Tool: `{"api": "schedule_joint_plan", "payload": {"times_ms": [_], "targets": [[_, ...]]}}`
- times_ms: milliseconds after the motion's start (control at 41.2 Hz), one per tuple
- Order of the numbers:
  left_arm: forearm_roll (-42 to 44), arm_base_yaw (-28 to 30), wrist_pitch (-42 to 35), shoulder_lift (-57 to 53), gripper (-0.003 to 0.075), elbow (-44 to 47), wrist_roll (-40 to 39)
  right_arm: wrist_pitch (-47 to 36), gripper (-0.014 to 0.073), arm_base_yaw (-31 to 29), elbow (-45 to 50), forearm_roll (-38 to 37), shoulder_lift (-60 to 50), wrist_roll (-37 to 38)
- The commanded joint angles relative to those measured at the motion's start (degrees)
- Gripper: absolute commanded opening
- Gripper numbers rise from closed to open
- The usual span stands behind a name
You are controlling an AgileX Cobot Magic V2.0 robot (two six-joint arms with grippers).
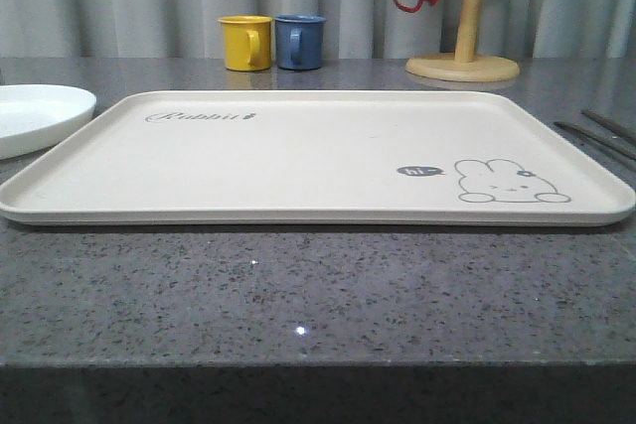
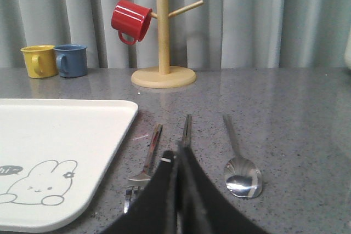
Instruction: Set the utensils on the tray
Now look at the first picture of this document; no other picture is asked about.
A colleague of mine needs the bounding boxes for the silver metal fork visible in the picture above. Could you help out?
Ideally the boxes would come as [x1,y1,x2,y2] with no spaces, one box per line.
[554,121,636,160]

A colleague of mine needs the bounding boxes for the white round plate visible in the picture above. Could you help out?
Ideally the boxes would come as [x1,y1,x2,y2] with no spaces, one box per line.
[1,84,96,159]

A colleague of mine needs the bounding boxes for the cream rabbit serving tray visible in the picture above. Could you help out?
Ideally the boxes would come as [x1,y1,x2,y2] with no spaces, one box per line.
[1,90,635,226]

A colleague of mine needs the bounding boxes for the blue enamel mug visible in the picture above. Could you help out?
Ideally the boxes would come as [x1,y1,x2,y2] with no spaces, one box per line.
[274,14,326,71]

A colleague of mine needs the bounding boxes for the yellow enamel mug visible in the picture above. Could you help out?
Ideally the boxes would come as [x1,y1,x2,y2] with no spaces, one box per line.
[219,15,272,71]

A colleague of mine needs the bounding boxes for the wooden mug tree stand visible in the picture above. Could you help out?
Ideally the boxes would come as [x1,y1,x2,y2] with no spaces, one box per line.
[405,0,520,82]

